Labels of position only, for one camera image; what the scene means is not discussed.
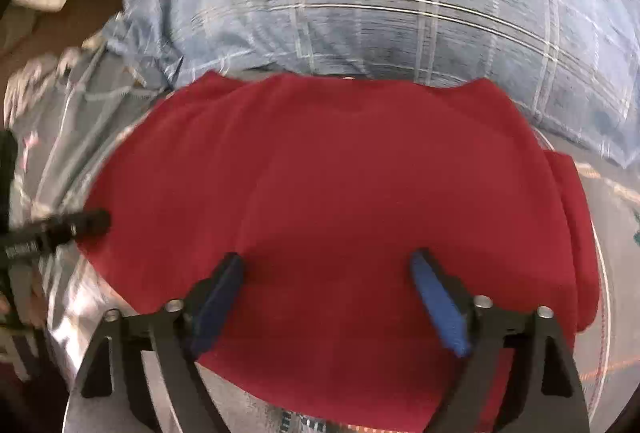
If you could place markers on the red fleece garment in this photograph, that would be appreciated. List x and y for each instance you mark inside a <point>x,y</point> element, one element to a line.
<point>325,188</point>

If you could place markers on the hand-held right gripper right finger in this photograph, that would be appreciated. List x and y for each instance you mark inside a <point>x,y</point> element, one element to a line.
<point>440,308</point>

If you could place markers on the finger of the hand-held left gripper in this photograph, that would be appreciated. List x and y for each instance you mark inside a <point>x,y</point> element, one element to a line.
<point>75,225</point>

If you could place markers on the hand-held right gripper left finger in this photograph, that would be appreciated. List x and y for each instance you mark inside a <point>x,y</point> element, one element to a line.
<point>220,303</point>

